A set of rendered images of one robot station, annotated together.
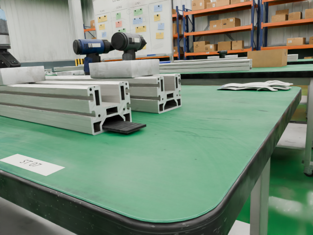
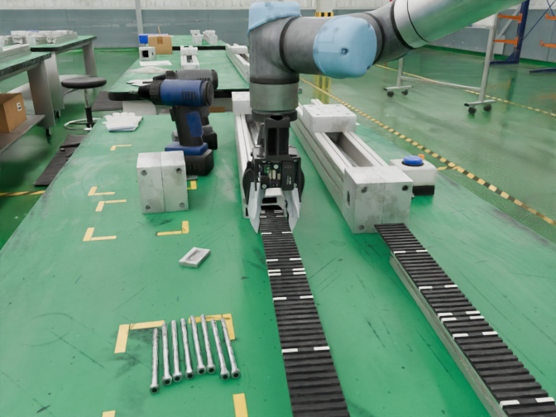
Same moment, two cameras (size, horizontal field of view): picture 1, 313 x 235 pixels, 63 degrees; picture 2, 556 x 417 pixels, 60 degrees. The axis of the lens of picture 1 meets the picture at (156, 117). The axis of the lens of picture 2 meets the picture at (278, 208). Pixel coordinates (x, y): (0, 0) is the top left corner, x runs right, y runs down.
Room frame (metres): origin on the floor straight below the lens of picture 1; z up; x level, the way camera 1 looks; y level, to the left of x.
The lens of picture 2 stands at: (1.70, 1.21, 1.15)
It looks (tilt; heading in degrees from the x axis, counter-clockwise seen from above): 22 degrees down; 225
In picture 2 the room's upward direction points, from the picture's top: straight up
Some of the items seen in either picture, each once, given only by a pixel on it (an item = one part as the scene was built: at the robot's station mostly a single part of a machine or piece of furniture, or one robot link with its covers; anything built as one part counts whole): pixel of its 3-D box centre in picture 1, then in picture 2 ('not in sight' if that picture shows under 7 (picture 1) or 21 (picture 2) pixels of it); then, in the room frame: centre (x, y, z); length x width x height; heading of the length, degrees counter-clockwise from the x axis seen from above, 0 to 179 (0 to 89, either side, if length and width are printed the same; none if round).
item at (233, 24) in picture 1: (220, 38); not in sight; (10.57, -2.73, 1.58); 2.83 x 0.98 x 3.15; 56
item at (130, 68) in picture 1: (124, 73); (250, 107); (0.71, 0.08, 0.87); 0.16 x 0.11 x 0.07; 51
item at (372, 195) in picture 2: not in sight; (381, 198); (0.98, 0.75, 0.83); 0.12 x 0.09 x 0.10; 141
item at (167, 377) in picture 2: not in sight; (165, 351); (1.47, 0.79, 0.78); 0.11 x 0.01 x 0.01; 59
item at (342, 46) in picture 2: not in sight; (336, 45); (1.16, 0.77, 1.10); 0.11 x 0.11 x 0.08; 1
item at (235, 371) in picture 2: not in sight; (228, 345); (1.42, 0.84, 0.78); 0.11 x 0.01 x 0.01; 59
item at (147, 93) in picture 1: (73, 89); (256, 142); (0.86, 0.28, 0.82); 0.80 x 0.10 x 0.09; 51
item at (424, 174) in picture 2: not in sight; (407, 176); (0.80, 0.69, 0.81); 0.10 x 0.08 x 0.06; 141
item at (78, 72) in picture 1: (71, 81); (169, 180); (1.20, 0.39, 0.83); 0.11 x 0.10 x 0.10; 148
